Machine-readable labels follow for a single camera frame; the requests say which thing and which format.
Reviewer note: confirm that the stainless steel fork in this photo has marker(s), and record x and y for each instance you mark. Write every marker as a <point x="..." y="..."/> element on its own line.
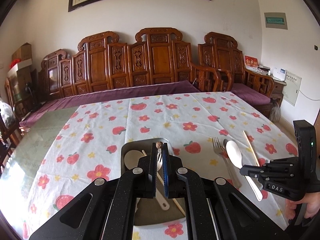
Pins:
<point x="218" y="149"/>

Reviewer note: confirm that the purple armchair cushion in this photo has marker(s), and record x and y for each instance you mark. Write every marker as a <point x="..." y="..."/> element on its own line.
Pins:
<point x="249" y="95"/>

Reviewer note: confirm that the white telephone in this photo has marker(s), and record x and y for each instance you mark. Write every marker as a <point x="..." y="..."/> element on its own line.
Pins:
<point x="279" y="73"/>

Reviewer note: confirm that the carved wooden armchair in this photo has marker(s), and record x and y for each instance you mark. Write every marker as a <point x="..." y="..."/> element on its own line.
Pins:
<point x="221" y="52"/>

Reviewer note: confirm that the green wall panel box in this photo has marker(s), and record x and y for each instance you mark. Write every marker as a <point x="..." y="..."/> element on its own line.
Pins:
<point x="276" y="20"/>

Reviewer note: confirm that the red gift box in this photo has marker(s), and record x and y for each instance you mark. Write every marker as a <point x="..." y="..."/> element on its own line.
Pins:
<point x="250" y="61"/>

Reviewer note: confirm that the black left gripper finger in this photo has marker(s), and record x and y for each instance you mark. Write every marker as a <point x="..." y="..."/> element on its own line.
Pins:
<point x="148" y="178"/>

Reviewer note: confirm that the white wall distribution panel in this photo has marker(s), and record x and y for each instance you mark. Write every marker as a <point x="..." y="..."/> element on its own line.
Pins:
<point x="291" y="90"/>

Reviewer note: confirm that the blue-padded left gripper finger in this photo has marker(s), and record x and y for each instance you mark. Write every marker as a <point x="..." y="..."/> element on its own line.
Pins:
<point x="173" y="186"/>

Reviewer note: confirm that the wooden chopstick in tray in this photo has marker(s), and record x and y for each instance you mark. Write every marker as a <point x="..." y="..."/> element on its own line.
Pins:
<point x="174" y="200"/>

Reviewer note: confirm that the carved wooden sofa bench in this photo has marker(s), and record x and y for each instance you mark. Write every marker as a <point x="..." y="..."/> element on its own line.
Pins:
<point x="159" y="55"/>

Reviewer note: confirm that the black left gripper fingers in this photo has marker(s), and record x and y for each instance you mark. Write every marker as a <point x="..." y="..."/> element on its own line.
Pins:
<point x="253" y="171"/>

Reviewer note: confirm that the stainless steel spoon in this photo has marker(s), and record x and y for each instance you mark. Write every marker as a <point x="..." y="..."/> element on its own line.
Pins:
<point x="224" y="143"/>

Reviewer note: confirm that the wooden side table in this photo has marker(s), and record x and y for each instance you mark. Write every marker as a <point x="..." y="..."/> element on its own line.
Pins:
<point x="277" y="92"/>

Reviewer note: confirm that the purple bench cushion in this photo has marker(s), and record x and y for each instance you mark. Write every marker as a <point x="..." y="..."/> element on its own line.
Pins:
<point x="109" y="95"/>

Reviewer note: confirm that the wooden chopstick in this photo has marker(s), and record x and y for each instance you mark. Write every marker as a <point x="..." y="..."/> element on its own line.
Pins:
<point x="174" y="200"/>
<point x="251" y="147"/>

